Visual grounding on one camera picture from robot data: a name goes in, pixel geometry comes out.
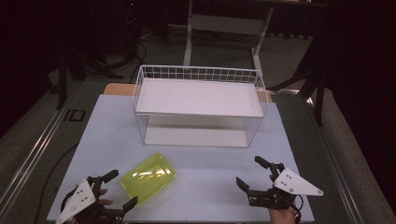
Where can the white metal table frame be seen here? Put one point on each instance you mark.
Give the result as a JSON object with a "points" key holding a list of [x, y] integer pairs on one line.
{"points": [[224, 24]]}

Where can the yellow-green plastic tray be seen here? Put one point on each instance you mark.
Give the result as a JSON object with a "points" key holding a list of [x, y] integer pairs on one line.
{"points": [[146, 179]]}

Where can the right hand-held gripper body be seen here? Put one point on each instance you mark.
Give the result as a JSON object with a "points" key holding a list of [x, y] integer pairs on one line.
{"points": [[292, 184]]}

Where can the person's right hand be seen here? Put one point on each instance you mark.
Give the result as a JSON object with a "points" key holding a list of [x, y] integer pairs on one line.
{"points": [[283, 217]]}

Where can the person's left hand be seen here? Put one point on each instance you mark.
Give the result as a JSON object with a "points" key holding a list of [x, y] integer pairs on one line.
{"points": [[106, 202]]}

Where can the pale blue table mat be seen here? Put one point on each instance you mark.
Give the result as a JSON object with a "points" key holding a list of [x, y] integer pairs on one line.
{"points": [[202, 186]]}

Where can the black floor plate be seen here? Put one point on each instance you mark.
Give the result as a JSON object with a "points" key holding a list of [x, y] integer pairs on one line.
{"points": [[74, 115]]}

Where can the black metal stand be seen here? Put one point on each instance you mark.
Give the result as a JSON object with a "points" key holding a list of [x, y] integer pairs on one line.
{"points": [[62, 87], [318, 102]]}

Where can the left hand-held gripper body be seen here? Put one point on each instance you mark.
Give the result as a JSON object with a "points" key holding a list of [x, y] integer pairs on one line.
{"points": [[79, 197]]}

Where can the metal floor rail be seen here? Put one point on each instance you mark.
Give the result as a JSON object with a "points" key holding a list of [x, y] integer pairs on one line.
{"points": [[338, 174], [31, 155]]}

